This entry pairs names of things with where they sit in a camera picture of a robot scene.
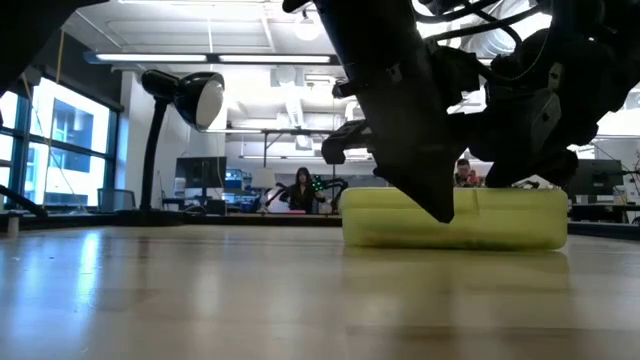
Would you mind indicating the yellow translucent supply box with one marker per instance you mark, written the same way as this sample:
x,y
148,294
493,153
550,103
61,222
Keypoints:
x,y
500,225

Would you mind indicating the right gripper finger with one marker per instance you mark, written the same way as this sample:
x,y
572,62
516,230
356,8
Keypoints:
x,y
562,167
502,172

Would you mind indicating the white shade table lamp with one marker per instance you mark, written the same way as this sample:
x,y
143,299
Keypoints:
x,y
264,177

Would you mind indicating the background robot green lights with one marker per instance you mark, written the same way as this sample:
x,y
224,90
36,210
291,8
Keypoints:
x,y
330,187

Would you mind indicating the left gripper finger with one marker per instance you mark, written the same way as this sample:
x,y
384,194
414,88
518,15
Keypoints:
x,y
410,150
345,137

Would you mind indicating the grey mesh chair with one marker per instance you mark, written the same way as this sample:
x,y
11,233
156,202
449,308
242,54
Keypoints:
x,y
116,200

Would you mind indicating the black computer monitor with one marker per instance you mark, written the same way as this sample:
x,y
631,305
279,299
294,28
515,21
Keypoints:
x,y
200,172
595,174

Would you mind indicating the person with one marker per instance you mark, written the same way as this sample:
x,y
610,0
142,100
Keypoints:
x,y
465,172
302,195

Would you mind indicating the small white post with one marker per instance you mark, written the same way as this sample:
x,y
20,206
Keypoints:
x,y
13,226

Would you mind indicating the black background gantry frame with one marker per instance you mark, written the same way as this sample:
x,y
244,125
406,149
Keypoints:
x,y
280,132

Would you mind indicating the large window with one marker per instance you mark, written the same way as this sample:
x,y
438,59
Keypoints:
x,y
70,150

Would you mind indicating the long ceiling light strip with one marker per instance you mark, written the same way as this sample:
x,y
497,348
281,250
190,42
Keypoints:
x,y
150,58
275,58

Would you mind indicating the black desk lamp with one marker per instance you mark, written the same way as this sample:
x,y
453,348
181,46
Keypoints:
x,y
200,100

